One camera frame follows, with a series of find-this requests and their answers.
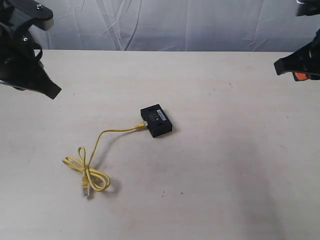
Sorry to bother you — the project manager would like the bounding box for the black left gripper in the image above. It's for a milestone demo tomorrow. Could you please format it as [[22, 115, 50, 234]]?
[[0, 23, 62, 100]]

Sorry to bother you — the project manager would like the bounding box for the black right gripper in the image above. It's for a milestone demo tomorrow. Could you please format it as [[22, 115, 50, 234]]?
[[273, 30, 320, 82]]

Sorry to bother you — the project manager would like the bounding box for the yellow ethernet cable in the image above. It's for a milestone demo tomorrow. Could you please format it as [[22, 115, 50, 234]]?
[[62, 120, 148, 198]]

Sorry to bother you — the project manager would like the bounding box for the small black box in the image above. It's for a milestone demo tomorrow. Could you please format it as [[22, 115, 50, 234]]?
[[140, 104, 173, 138]]

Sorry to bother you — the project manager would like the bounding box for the white backdrop curtain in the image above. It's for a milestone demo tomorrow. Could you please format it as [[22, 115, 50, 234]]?
[[31, 0, 320, 52]]

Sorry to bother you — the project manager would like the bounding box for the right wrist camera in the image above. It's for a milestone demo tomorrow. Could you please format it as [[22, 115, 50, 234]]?
[[296, 0, 320, 17]]

